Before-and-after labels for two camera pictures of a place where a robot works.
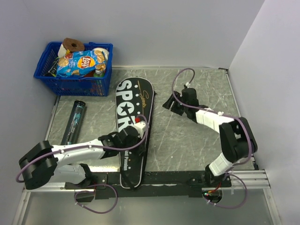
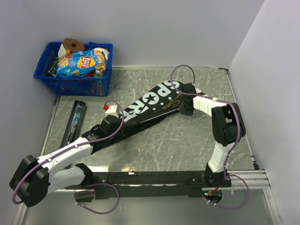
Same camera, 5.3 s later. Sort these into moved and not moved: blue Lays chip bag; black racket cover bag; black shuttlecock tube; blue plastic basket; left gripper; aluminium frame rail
Moved: left gripper; black racket cover bag
Not moved: aluminium frame rail; blue plastic basket; black shuttlecock tube; blue Lays chip bag
